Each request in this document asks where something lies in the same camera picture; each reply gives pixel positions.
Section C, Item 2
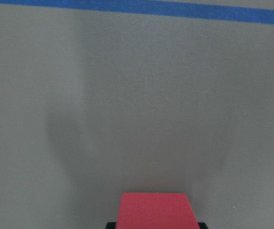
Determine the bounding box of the red block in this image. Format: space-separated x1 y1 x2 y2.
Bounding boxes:
116 193 199 229

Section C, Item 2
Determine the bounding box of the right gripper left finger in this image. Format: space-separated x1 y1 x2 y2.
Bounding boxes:
105 222 116 229

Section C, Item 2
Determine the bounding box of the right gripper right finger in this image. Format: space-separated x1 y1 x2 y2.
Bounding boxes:
198 222 209 229

